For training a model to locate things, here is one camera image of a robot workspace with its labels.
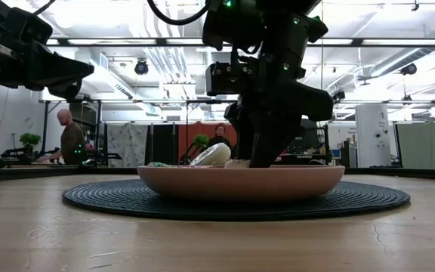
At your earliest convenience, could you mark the black overhead frame beam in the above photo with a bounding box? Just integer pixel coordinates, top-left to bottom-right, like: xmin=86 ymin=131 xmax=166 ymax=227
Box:
xmin=45 ymin=36 xmax=435 ymax=48

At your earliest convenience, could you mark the thin black hanging cable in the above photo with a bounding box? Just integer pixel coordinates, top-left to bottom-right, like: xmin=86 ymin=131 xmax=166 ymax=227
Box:
xmin=319 ymin=0 xmax=325 ymax=91

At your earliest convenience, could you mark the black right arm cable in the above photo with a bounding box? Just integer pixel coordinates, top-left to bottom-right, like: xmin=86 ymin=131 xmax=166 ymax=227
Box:
xmin=146 ymin=0 xmax=211 ymax=26

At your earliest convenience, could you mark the white room pillar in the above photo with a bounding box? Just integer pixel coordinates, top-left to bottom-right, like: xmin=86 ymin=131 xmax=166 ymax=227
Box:
xmin=355 ymin=104 xmax=391 ymax=168

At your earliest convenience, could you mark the green partition wall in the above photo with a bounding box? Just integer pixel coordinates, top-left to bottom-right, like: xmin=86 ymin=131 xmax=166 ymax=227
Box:
xmin=395 ymin=122 xmax=435 ymax=167

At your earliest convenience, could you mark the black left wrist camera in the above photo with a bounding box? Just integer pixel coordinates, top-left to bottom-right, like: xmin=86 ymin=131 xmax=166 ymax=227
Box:
xmin=0 ymin=0 xmax=54 ymax=45

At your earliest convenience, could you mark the round green topiary plant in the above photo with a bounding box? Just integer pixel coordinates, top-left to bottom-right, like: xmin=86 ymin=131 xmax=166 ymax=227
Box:
xmin=193 ymin=134 xmax=210 ymax=149

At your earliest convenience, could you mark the dark blue woven round placemat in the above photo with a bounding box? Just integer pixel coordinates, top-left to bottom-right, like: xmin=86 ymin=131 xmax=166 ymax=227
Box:
xmin=61 ymin=178 xmax=411 ymax=223

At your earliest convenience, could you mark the pink plate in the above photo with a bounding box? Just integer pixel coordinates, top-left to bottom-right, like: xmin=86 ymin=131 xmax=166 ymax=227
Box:
xmin=137 ymin=165 xmax=346 ymax=201

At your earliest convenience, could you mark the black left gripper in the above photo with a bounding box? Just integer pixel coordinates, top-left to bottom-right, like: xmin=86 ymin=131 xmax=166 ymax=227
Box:
xmin=0 ymin=22 xmax=95 ymax=101

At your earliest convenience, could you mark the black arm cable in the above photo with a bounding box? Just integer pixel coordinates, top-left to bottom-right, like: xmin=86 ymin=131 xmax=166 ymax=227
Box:
xmin=32 ymin=0 xmax=57 ymax=17
xmin=146 ymin=0 xmax=211 ymax=26

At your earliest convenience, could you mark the black curtain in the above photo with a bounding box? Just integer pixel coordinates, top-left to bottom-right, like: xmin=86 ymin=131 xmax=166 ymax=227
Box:
xmin=151 ymin=123 xmax=179 ymax=166

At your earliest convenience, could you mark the black computer monitor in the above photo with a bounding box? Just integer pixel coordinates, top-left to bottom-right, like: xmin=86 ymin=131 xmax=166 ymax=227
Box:
xmin=298 ymin=117 xmax=319 ymax=155

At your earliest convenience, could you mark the white ceiling air duct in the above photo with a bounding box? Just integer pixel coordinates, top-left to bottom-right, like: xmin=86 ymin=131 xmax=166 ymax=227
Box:
xmin=74 ymin=48 xmax=162 ymax=117

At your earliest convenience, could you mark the patterned white curtain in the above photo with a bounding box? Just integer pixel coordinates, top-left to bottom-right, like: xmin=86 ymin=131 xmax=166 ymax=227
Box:
xmin=106 ymin=122 xmax=150 ymax=168

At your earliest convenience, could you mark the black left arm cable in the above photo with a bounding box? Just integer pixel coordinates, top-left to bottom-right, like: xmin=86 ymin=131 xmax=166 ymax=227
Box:
xmin=32 ymin=0 xmax=57 ymax=17

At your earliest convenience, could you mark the black table border frame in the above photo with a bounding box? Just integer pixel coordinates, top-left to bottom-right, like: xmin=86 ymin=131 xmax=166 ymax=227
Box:
xmin=0 ymin=165 xmax=435 ymax=183

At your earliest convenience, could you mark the black background gantry frame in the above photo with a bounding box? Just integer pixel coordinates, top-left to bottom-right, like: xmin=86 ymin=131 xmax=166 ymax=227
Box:
xmin=185 ymin=98 xmax=241 ymax=164

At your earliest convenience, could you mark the potted green plant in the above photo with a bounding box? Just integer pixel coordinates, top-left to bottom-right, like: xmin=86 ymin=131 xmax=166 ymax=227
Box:
xmin=18 ymin=131 xmax=43 ymax=164

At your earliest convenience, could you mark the person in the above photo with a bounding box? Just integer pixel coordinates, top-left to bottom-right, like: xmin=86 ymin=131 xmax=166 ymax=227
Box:
xmin=205 ymin=123 xmax=236 ymax=159
xmin=35 ymin=108 xmax=86 ymax=166

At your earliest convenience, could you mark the orange curtain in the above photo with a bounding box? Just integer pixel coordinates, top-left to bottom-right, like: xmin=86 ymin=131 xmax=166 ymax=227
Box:
xmin=177 ymin=122 xmax=239 ymax=165

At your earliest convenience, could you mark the large blue drizzled donut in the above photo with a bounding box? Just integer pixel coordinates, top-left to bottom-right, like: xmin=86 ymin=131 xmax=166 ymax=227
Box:
xmin=189 ymin=142 xmax=233 ymax=167

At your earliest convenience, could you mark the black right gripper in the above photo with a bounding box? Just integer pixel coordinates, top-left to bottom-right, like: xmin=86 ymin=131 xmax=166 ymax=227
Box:
xmin=224 ymin=56 xmax=334 ymax=169

